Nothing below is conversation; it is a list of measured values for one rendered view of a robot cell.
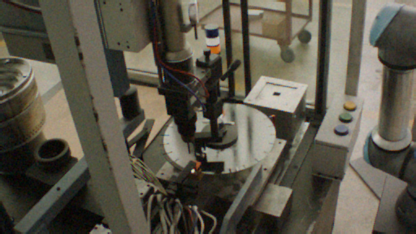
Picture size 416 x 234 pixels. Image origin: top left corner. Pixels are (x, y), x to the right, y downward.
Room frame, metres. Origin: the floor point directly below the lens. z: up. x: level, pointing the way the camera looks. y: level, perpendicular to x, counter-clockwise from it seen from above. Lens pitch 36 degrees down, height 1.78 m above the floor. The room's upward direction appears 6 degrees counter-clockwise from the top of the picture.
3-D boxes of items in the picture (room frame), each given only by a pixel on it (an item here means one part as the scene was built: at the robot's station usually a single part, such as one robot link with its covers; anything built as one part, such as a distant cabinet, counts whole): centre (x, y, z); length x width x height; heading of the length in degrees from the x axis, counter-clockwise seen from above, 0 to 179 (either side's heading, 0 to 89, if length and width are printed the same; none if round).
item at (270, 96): (1.30, -0.25, 0.82); 0.18 x 0.18 x 0.15; 60
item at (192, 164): (0.88, 0.07, 0.95); 0.10 x 0.03 x 0.07; 150
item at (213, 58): (0.97, -0.02, 1.17); 0.06 x 0.05 x 0.20; 141
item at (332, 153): (1.13, -0.44, 0.82); 0.28 x 0.11 x 0.15; 150
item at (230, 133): (1.05, -0.03, 0.96); 0.11 x 0.11 x 0.03
